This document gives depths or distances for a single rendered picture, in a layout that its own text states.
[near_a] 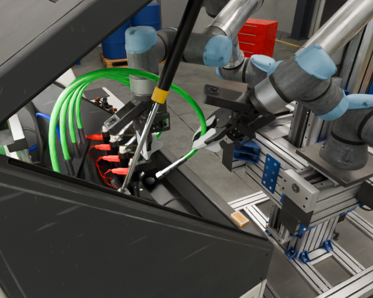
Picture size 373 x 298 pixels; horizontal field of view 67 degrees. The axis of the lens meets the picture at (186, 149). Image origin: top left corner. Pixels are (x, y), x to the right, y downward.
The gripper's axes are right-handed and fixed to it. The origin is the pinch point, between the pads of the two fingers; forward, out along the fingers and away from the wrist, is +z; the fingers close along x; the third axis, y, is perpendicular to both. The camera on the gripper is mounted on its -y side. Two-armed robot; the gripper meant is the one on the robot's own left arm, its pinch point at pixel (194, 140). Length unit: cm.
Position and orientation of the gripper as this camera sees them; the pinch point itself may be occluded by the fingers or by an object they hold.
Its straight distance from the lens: 73.8
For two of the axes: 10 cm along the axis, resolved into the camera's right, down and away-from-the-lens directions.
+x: 0.5, -7.2, 7.0
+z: -6.8, 4.9, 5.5
